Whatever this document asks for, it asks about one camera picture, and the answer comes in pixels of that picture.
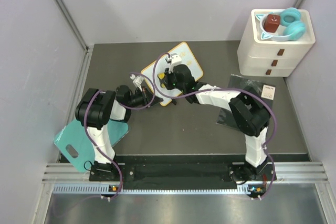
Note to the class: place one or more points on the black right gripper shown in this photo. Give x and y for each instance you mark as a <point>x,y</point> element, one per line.
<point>168,77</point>

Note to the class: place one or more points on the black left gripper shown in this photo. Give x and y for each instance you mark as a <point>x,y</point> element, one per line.
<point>146,95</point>

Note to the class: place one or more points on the yellow black whiteboard eraser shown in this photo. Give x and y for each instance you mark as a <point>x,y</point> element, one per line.
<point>162,80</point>

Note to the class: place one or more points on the yellow framed whiteboard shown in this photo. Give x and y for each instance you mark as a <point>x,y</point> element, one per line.
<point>188,58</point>

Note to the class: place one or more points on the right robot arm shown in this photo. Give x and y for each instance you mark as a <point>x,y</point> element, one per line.
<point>249,114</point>

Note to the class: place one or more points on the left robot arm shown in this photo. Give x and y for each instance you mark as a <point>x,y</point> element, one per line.
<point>96,109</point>

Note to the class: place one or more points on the black sheet with white label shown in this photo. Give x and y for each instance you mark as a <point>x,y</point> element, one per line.
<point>264,90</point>

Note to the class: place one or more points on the teal cutting board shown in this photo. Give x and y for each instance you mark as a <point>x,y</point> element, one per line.
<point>76,147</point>

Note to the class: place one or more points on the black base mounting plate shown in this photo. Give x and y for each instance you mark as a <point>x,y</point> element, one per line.
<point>183,172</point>

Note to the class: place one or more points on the white three-drawer organizer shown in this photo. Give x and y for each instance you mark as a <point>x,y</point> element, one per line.
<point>267,58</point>

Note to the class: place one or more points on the brown cube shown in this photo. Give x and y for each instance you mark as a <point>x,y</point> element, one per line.
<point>271,23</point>

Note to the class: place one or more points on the teal white cat-ear headphones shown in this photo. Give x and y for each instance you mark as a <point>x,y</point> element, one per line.
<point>289,18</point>

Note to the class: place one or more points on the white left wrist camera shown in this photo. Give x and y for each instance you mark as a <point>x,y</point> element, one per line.
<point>137,80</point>

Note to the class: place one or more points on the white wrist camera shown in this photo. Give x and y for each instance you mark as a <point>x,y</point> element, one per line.
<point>173,60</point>
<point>137,80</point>

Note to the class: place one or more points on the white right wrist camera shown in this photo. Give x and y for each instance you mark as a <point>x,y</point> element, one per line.
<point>173,60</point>

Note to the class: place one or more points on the grey slotted cable duct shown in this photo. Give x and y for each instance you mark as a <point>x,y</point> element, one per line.
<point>106,189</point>

